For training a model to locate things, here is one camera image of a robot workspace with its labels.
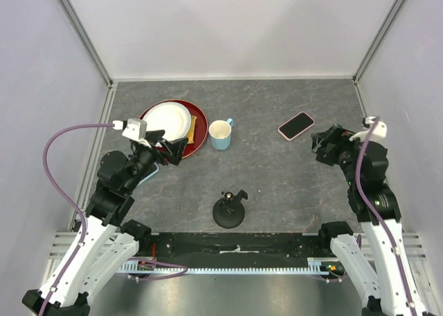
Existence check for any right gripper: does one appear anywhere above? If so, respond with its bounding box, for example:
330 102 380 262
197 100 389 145
311 122 361 186

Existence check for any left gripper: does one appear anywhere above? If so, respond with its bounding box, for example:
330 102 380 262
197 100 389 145
124 129 188 192

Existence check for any blue case phone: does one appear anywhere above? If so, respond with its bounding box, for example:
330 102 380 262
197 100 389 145
137 163 159 186

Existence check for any black round phone stand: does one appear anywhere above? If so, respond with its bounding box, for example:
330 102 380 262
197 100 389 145
213 189 248 229

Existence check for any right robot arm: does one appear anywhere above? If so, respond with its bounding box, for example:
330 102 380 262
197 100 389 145
311 117 430 315

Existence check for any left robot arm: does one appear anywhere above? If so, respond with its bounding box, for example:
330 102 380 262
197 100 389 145
22 130 188 315

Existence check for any pink case phone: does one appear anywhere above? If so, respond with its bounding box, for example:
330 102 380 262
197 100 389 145
278 111 315 141

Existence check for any white paper plate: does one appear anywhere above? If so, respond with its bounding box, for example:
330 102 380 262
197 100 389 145
143 102 191 141

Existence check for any yellow sponge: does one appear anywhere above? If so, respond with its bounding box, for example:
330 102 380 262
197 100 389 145
186 115 197 144

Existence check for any red round tray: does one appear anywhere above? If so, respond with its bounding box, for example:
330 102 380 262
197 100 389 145
140 100 208 159

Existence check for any light blue mug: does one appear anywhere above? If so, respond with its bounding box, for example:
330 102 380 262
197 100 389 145
208 118 234 151

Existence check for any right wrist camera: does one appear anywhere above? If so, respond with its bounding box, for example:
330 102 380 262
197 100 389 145
349 116 388 142

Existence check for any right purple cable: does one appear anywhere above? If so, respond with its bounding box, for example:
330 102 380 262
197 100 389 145
355 117 418 316

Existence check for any purple cable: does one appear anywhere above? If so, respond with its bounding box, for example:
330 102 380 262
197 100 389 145
355 117 418 316
37 122 117 316

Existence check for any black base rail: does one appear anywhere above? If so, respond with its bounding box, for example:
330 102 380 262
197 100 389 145
136 233 334 270

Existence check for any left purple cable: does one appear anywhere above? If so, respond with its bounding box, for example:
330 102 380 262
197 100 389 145
37 122 117 316

